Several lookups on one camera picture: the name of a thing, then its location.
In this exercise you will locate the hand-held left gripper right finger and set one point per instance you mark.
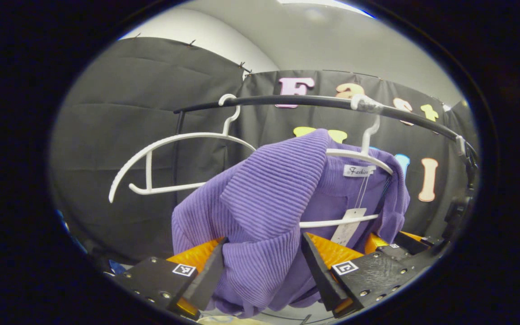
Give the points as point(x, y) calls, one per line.
point(321, 280)

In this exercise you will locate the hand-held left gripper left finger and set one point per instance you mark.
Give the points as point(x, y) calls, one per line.
point(208, 280)

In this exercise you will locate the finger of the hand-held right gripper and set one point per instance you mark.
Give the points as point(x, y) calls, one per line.
point(374, 243)
point(415, 241)

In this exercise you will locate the beige laundry hamper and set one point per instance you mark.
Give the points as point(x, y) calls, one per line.
point(224, 320)

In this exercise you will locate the purple ribbed jacket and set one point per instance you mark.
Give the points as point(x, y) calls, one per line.
point(260, 203)

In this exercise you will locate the white plastic hanger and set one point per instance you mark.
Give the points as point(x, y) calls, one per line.
point(368, 135)
point(183, 135)

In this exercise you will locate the black clothes rack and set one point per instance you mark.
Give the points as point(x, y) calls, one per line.
point(287, 99)

